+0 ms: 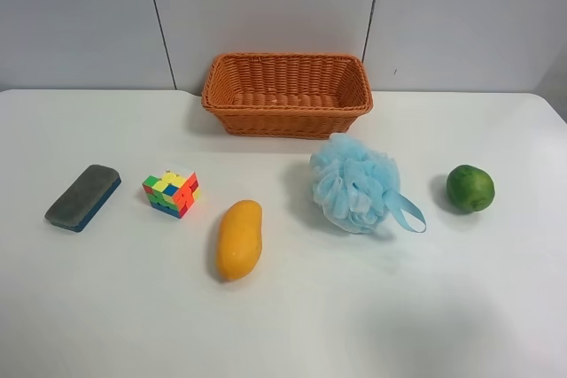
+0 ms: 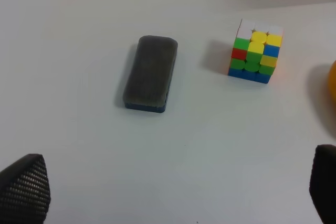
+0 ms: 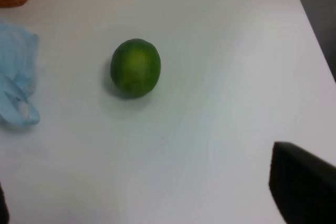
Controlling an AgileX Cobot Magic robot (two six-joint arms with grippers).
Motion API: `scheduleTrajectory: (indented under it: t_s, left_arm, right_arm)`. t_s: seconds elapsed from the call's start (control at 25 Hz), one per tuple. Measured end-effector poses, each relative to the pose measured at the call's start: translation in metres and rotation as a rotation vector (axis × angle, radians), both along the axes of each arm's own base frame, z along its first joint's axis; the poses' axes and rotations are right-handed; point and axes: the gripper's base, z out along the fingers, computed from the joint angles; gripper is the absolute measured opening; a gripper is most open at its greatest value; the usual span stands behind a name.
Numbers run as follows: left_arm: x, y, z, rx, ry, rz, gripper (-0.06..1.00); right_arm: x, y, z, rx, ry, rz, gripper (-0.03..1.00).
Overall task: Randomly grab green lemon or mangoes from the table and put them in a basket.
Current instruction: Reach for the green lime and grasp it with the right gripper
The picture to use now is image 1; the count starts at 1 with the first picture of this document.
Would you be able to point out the colourful puzzle cube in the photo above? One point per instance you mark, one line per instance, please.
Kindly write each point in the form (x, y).
(171, 193)

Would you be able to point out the orange woven basket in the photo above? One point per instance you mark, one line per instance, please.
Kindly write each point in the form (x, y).
(290, 95)

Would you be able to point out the green lemon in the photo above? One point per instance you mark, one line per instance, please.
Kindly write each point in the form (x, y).
(470, 189)

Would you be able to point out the light blue bath pouf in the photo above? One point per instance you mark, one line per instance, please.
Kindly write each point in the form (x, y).
(358, 188)

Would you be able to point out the yellow mango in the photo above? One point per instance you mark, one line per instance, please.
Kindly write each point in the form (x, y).
(240, 242)

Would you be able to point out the grey blue board eraser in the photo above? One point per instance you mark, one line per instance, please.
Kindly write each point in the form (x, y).
(74, 209)

